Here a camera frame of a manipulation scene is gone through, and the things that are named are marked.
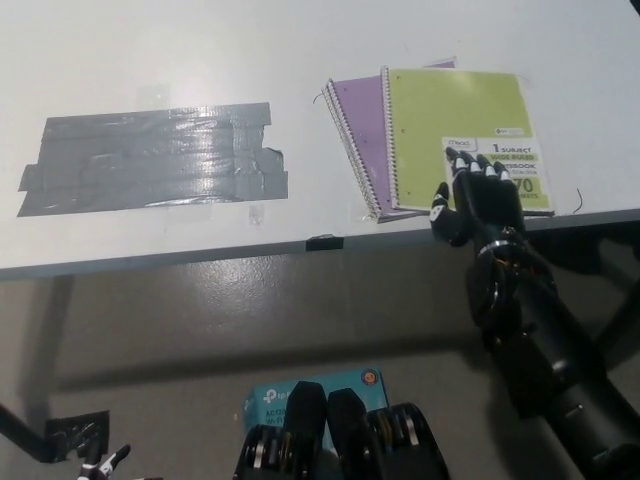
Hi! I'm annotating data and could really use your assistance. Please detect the black robot body blocks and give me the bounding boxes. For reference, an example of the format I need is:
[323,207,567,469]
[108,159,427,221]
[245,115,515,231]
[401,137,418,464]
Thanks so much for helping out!
[232,379,451,480]

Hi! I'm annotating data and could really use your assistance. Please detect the black table leg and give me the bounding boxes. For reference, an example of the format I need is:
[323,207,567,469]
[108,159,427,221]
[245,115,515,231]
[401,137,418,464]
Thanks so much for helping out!
[0,402,51,461]
[594,279,640,361]

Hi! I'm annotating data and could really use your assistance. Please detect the teal tp-link box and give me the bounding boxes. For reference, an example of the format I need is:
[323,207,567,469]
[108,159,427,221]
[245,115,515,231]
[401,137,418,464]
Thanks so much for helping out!
[243,367,391,446]

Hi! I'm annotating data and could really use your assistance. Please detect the purple spiral notebook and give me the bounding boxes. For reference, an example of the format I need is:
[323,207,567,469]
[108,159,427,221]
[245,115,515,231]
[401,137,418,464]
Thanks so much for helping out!
[322,57,459,225]

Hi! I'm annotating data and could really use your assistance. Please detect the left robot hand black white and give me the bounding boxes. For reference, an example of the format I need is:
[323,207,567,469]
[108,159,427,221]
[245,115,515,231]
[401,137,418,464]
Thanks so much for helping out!
[79,443,134,480]

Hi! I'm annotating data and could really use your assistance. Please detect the green Mead spiral notebook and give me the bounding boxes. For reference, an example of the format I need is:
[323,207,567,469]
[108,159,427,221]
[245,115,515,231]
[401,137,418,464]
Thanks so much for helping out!
[379,65,556,217]

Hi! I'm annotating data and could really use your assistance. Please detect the black floor tape patch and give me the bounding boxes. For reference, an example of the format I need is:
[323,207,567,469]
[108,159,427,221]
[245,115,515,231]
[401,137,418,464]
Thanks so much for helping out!
[44,410,111,461]

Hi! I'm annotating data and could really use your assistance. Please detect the grey duct tape patch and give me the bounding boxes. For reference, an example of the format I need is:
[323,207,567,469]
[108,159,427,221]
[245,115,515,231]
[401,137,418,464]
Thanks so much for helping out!
[17,102,290,219]

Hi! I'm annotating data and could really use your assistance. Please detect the small black tape piece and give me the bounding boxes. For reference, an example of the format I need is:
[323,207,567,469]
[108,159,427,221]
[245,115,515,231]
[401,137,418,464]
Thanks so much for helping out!
[305,233,345,252]

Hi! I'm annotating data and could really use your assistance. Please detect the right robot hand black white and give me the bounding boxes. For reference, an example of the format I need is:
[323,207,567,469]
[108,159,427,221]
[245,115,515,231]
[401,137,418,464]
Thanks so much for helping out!
[429,147,526,249]

